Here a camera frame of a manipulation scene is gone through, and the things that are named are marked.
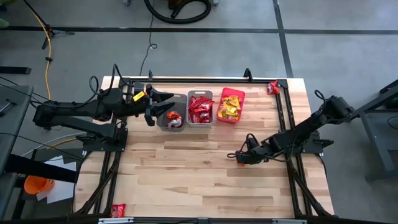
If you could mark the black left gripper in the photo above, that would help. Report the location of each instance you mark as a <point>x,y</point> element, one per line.
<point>138,105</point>

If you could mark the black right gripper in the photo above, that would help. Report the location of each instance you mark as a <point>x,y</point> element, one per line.
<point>255,151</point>

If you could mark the orange candy pack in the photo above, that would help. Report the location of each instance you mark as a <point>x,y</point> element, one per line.
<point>172,115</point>
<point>241,164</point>

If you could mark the small red white candy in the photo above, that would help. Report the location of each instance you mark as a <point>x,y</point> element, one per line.
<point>176,123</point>

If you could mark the red candy pack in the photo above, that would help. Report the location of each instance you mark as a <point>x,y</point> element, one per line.
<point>273,88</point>
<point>206,102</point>
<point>193,101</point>
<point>195,113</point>
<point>200,109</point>
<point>206,118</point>
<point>117,211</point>

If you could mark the yellow purple candy pack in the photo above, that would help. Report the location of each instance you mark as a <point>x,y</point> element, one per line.
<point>224,117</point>

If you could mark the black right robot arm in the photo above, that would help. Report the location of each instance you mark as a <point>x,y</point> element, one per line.
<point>304,129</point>

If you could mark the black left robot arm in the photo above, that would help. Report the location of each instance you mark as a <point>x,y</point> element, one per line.
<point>77,109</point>

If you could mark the brown plastic bin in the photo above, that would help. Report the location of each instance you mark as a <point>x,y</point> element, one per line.
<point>182,99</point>

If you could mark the yellow label tag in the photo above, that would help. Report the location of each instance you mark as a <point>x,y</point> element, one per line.
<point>139,96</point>

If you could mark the grey plastic bin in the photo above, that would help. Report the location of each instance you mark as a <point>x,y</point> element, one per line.
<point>199,125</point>

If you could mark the red plastic bin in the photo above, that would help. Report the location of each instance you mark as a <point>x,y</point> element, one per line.
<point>234,91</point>

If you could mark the red vacuum cleaner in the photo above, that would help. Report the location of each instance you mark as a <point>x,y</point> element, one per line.
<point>174,3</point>

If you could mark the white paper sheet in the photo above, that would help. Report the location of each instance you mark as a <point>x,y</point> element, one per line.
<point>62,191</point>
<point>70,166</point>

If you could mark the black metal stand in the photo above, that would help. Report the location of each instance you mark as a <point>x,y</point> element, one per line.
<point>381,149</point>

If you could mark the black tripod stand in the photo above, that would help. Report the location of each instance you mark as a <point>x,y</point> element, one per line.
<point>51,31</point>

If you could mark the black beam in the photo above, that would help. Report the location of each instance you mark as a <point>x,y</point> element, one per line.
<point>37,168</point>

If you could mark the orange plastic bowl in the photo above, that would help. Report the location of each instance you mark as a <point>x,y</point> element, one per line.
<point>35,185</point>

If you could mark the black floor strip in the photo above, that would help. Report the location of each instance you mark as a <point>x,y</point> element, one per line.
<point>14,70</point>

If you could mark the grey side table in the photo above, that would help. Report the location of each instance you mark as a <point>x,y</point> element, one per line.
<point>12,137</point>

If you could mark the grey metal tool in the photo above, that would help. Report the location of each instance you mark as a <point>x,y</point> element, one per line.
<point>7,105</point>

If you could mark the green object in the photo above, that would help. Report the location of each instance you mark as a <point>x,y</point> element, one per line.
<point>3,23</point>

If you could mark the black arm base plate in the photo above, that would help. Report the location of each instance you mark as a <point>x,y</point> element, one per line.
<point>105,146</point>
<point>317,148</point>

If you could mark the silver metal bracket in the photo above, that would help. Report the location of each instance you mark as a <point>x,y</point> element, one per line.
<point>115,220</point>
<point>289,221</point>

